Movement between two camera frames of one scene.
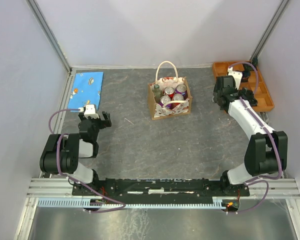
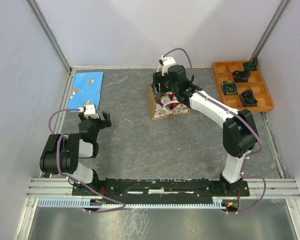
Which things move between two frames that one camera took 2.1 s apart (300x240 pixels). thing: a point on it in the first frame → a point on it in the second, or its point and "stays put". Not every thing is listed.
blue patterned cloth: x=86 y=90 stays put
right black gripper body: x=215 y=95 → x=165 y=76
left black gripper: x=104 y=123 stays put
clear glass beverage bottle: x=157 y=93 stays put
